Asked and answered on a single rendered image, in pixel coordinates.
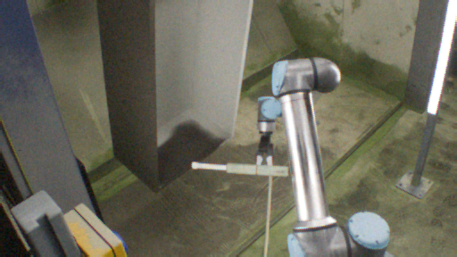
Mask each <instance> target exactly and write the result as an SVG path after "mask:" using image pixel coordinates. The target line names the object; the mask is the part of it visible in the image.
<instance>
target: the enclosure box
mask: <svg viewBox="0 0 457 257"><path fill-rule="evenodd" d="M96 4H97V15H98V20H99V21H98V25H99V30H100V33H99V36H100V41H101V53H102V58H103V61H102V64H103V69H104V84H105V91H106V102H107V107H108V113H109V120H110V131H111V137H112V147H113V153H114V156H115V158H116V159H117V160H119V161H120V162H121V163H122V164H123V165H125V167H126V168H127V169H128V170H130V171H131V172H132V173H133V174H134V175H135V176H136V177H138V178H139V179H140V180H141V181H142V183H145V184H146V185H147V187H148V188H149V189H151V190H153V191H154V193H155V194H157V193H158V192H160V191H161V190H163V189H164V188H165V187H166V186H168V185H169V184H170V183H171V182H172V181H174V180H176V179H177V178H179V177H180V176H181V175H183V174H184V173H186V172H187V171H188V170H189V169H191V168H192V163H193V162H201V161H202V160H203V159H204V158H206V157H207V156H208V155H210V154H212V153H213V152H215V151H216V150H217V149H218V148H219V147H222V146H223V145H225V143H227V142H228V141H229V140H231V139H232V138H233V137H234V133H235V127H236V122H237V111H238V106H239V95H240V88H241V83H242V77H243V72H244V67H245V50H246V45H247V39H248V34H249V29H250V24H251V20H250V19H251V13H252V8H253V0H96Z"/></svg>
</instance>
